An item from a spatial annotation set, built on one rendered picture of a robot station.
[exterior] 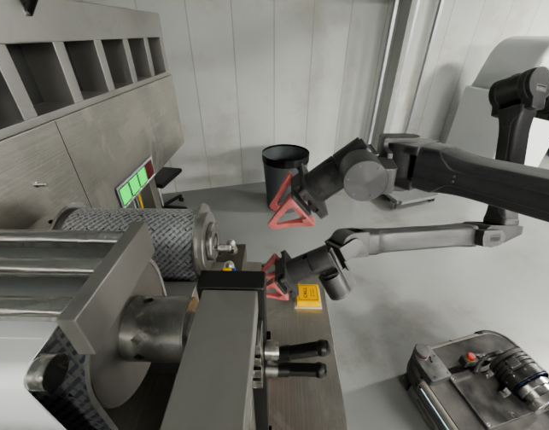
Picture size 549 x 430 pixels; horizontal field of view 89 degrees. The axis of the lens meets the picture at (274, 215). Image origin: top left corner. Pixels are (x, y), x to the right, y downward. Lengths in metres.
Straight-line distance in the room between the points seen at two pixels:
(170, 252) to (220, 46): 2.75
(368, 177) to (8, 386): 0.37
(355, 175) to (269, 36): 2.89
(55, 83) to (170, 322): 0.66
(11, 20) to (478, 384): 1.94
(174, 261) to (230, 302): 0.34
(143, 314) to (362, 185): 0.30
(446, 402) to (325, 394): 0.95
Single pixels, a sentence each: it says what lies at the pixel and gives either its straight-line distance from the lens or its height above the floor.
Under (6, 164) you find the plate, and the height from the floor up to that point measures 1.40.
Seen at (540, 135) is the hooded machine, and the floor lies 0.67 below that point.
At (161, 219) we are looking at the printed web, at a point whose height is 1.31.
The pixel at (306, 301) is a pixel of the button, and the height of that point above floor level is 0.92.
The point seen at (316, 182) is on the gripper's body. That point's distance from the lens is 0.46.
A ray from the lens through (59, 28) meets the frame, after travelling 0.85.
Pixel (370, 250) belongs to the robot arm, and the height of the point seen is 1.18.
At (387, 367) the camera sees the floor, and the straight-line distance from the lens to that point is 1.92.
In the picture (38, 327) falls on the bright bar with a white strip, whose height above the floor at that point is 1.44.
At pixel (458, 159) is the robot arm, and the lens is 0.44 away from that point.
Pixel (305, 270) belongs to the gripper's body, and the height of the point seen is 1.14.
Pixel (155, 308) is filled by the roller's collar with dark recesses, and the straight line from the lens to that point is 0.31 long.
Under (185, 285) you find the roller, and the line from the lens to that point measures 0.51.
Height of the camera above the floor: 1.59
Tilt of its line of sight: 33 degrees down
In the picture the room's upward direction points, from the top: straight up
